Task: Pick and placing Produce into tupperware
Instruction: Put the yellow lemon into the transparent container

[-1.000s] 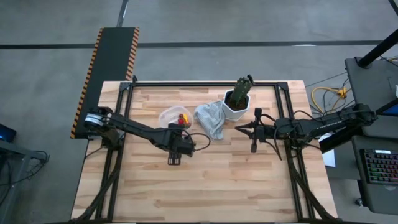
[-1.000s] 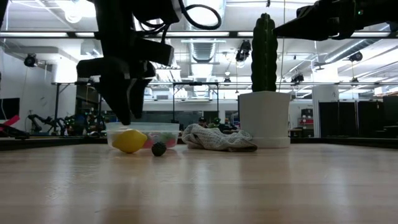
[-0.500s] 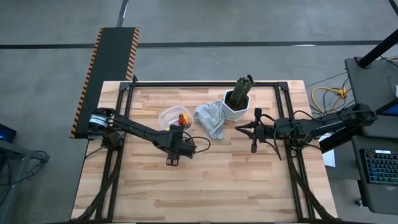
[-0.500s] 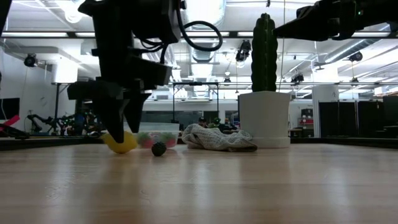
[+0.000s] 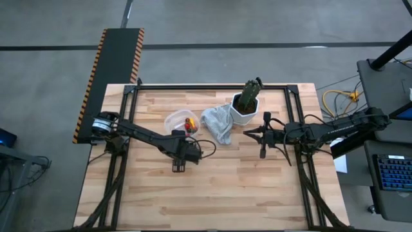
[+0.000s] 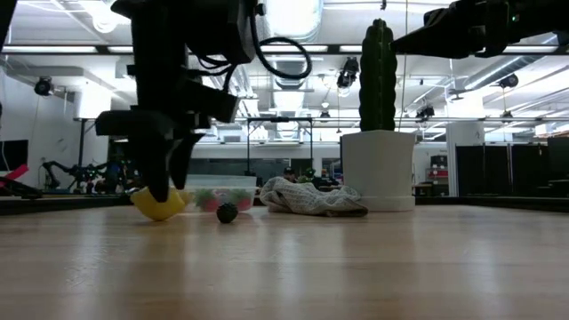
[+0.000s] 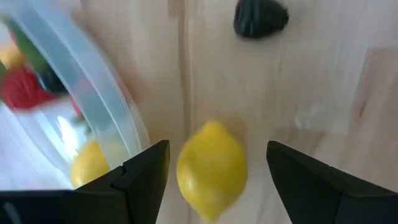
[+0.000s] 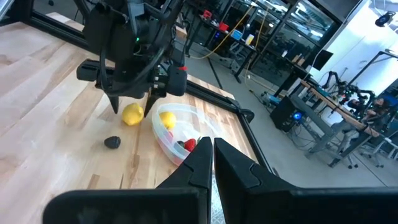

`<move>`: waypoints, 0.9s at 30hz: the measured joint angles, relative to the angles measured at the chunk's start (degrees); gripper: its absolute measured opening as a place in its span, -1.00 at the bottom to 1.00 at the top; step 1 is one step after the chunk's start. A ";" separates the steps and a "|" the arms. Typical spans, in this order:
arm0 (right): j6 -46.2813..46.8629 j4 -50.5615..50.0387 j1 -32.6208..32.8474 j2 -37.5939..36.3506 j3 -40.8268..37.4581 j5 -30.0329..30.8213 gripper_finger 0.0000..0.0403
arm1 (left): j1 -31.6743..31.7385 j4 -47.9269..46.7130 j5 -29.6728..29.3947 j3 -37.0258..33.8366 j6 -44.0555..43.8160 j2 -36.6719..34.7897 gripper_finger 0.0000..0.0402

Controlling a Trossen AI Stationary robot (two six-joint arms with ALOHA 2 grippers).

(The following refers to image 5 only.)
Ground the grey cart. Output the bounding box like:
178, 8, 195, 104
0, 144, 52, 232

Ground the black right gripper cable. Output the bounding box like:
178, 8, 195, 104
282, 127, 293, 168

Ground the white paper sheet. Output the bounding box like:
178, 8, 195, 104
333, 138, 348, 174

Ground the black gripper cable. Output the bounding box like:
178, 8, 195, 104
189, 138, 218, 160
282, 127, 293, 168

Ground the grey laptop table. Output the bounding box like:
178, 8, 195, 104
363, 140, 412, 224

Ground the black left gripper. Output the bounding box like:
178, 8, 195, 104
167, 130, 204, 173

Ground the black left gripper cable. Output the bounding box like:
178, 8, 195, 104
189, 138, 218, 160

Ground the black floor cable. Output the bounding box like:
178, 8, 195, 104
317, 74, 360, 91

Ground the dark screen with blue glow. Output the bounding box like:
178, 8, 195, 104
389, 106, 412, 121

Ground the green cactus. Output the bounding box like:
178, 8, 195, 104
237, 78, 262, 112

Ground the black aluminium table frame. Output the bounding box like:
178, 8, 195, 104
73, 77, 353, 232

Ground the dark device with blue light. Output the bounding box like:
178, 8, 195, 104
0, 128, 18, 148

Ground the grey desk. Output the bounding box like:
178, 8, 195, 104
356, 59, 412, 144

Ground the grey waffle cloth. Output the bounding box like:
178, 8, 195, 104
200, 104, 235, 146

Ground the backlit laptop keyboard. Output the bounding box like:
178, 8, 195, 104
373, 153, 412, 191

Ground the black ramp with hazard stripes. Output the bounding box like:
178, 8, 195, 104
72, 28, 145, 144

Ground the white plant pot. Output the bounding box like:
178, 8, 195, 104
229, 92, 260, 126

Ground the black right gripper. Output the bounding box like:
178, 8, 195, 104
243, 111, 288, 159

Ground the black pole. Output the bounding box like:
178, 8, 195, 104
370, 30, 412, 71

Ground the clear plastic tupperware container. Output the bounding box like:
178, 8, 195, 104
164, 108, 201, 139

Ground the yellow cable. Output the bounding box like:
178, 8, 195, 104
323, 90, 360, 121

